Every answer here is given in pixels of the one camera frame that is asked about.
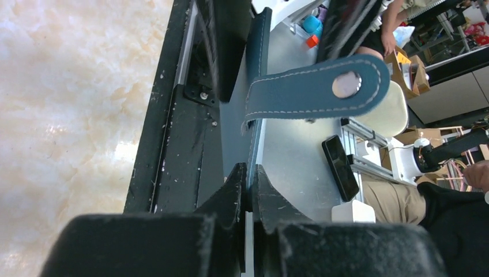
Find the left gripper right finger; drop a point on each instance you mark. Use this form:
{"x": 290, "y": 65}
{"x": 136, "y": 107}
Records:
{"x": 288, "y": 243}

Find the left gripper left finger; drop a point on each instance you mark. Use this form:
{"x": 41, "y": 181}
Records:
{"x": 206, "y": 242}

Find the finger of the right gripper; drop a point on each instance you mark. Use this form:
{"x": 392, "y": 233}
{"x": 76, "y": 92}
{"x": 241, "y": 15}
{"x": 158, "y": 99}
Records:
{"x": 228, "y": 26}
{"x": 346, "y": 25}

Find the blue leather card holder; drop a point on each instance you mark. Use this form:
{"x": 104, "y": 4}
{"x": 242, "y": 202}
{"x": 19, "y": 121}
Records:
{"x": 285, "y": 104}

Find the black smartphone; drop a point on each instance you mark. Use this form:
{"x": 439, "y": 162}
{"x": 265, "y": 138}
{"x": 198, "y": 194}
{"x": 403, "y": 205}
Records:
{"x": 340, "y": 167}

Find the person in beige clothes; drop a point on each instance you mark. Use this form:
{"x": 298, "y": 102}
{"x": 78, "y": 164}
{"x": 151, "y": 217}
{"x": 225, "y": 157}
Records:
{"x": 456, "y": 221}

